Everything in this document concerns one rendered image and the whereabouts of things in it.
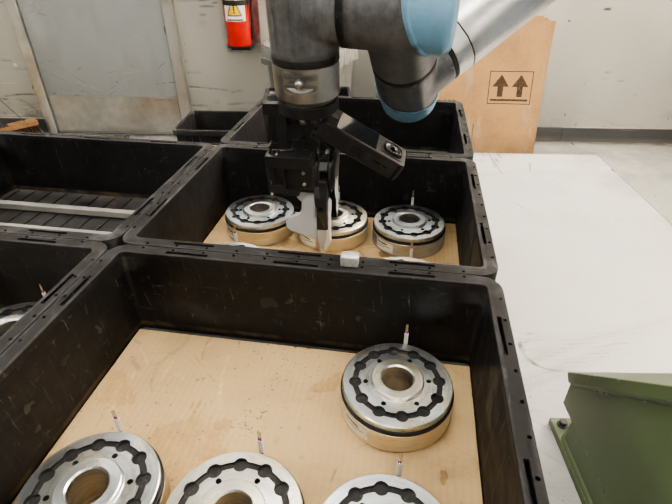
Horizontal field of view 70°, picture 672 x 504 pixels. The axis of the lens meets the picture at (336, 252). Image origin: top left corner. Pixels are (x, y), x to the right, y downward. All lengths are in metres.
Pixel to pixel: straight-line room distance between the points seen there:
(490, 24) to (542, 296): 0.45
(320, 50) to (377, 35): 0.06
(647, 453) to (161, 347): 0.47
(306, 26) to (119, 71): 3.30
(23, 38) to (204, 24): 1.21
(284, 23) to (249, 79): 3.00
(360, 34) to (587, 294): 0.60
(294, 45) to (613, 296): 0.66
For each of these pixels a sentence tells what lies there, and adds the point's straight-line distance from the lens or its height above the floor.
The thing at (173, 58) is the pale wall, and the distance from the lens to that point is 3.59.
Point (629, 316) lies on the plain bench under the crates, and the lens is 0.90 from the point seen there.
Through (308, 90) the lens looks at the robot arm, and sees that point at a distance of 0.54.
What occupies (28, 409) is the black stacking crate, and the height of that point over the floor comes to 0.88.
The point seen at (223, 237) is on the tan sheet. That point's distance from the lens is 0.73.
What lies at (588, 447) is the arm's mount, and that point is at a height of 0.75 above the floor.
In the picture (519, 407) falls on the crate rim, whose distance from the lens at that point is 0.37.
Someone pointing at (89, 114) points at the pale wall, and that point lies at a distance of 3.98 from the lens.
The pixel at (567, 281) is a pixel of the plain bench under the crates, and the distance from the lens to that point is 0.93.
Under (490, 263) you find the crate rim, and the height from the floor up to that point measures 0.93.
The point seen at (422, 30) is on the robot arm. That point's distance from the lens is 0.49.
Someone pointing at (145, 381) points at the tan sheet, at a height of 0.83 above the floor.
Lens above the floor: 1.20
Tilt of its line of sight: 33 degrees down
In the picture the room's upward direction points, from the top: straight up
